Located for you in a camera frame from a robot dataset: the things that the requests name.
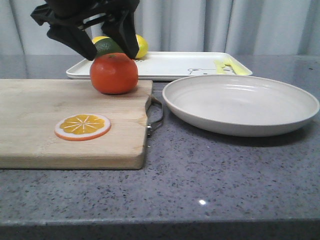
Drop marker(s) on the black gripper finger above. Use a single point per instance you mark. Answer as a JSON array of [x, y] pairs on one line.
[[120, 26], [75, 39]]

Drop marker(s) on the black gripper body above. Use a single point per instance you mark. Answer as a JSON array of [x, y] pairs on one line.
[[83, 13]]

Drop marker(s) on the orange mandarin fruit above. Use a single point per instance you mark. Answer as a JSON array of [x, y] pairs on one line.
[[114, 73]]

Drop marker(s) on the beige round plate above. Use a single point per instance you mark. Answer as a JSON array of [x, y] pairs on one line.
[[242, 106]]

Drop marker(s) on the white bear-print tray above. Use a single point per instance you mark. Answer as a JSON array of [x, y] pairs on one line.
[[167, 65]]

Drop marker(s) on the yellow lemon left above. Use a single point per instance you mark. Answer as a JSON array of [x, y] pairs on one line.
[[98, 38]]

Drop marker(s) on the yellow lemon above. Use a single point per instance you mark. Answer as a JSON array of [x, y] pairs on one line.
[[98, 38], [143, 47]]

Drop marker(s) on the green lime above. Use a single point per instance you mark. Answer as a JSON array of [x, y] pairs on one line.
[[107, 46]]

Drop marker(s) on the yellow lemon right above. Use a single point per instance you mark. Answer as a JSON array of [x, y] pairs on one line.
[[143, 47]]

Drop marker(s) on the wooden cutting board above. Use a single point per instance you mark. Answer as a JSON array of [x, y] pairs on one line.
[[31, 108]]

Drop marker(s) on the orange slice toy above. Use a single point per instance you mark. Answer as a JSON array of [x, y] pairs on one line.
[[82, 127]]

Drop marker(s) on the yellow plastic knife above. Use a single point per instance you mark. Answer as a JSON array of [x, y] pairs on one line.
[[220, 67]]

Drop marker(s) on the yellow plastic fork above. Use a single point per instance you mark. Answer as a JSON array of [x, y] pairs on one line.
[[237, 67]]

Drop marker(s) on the grey curtain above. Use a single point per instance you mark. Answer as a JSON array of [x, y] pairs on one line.
[[236, 27]]

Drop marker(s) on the metal cutting board handle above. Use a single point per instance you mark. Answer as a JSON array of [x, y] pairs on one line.
[[155, 116]]

